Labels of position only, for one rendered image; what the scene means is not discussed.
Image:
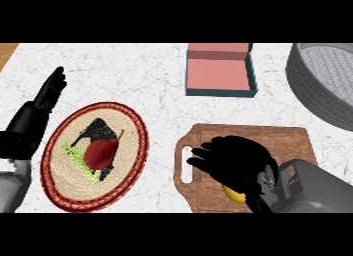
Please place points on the pink box teal sides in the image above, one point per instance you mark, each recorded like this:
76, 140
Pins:
219, 71

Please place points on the grey wicker basket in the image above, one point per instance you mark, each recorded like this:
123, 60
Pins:
331, 83

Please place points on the yellow lemon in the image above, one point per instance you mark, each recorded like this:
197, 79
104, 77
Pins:
234, 196

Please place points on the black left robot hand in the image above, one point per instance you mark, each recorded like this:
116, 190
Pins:
29, 125

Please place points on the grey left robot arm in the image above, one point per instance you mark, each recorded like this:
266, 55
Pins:
4, 190

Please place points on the oval woven placemat red rim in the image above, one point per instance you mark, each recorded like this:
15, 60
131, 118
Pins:
94, 156

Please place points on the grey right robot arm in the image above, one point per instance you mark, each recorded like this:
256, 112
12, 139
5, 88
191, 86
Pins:
317, 191

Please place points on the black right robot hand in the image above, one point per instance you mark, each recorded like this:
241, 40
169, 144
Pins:
238, 160

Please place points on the brown wooden cutting board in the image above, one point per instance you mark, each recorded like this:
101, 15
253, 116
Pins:
262, 140

